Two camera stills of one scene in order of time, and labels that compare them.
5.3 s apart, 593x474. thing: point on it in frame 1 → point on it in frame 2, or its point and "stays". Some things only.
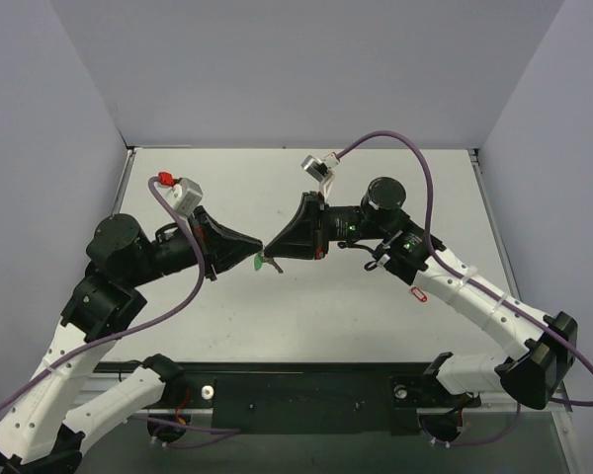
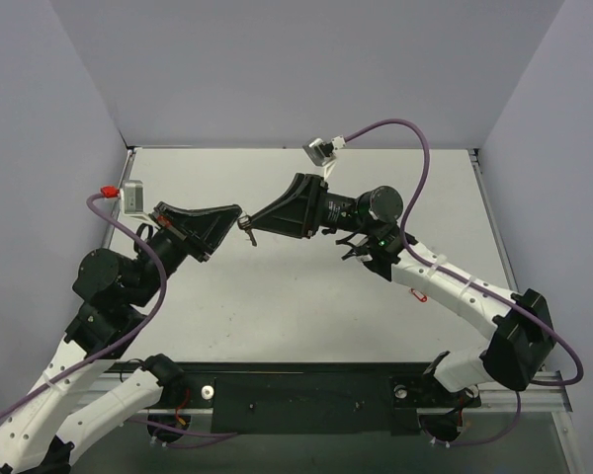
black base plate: x=305 y=397 stays
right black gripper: x=317 y=225 → x=313 y=205
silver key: x=271 y=261 → x=244 y=223
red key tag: x=424 y=299 stays
